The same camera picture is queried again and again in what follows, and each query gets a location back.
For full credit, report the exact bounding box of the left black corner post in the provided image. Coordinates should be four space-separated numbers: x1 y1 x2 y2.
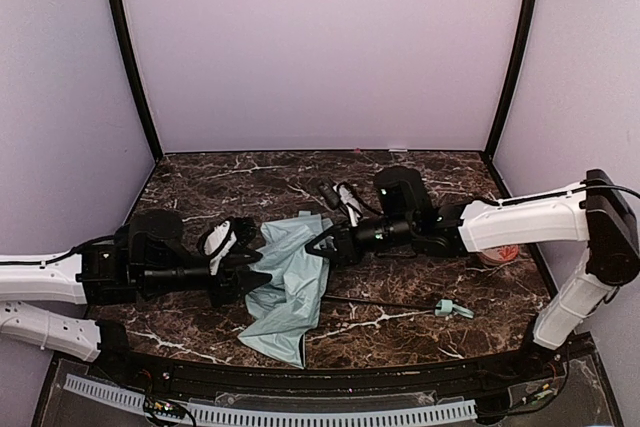
108 0 164 163

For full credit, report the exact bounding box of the mint green folding umbrella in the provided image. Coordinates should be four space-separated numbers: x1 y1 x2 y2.
236 211 475 370

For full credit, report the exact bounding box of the white slotted cable duct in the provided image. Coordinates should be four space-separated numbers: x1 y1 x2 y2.
62 374 478 426

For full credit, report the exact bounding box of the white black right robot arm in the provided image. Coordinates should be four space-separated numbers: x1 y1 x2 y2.
305 166 639 351

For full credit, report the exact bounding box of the red white patterned bowl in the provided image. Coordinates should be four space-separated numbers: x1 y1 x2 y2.
478 245 520 266

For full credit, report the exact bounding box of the black corner post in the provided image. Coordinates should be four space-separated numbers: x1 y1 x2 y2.
108 0 164 163
483 0 536 163

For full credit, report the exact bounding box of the right black corner post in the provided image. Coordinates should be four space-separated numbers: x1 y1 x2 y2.
483 0 536 163

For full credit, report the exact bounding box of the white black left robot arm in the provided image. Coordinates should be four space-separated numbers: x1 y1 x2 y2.
1 209 272 362

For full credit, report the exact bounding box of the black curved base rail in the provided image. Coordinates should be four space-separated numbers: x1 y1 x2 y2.
54 334 596 406

